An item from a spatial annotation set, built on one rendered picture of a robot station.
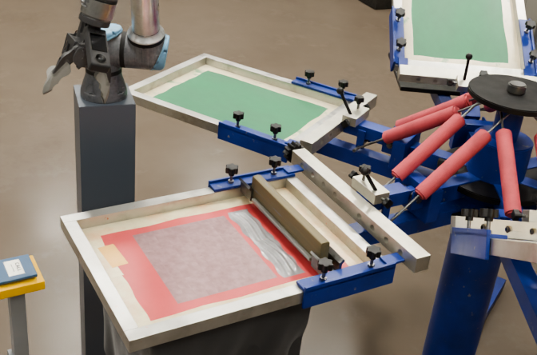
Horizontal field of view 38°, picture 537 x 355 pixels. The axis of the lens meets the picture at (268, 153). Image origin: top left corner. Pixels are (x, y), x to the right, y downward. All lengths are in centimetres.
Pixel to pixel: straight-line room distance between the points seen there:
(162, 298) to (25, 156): 281
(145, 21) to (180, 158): 242
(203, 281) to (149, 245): 23
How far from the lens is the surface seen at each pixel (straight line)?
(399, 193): 251
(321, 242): 216
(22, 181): 454
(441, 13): 355
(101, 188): 267
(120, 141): 260
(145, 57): 247
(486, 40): 351
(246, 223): 239
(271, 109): 317
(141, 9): 238
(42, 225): 413
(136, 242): 229
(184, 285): 213
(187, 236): 232
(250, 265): 222
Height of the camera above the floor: 226
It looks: 28 degrees down
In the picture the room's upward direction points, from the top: 6 degrees clockwise
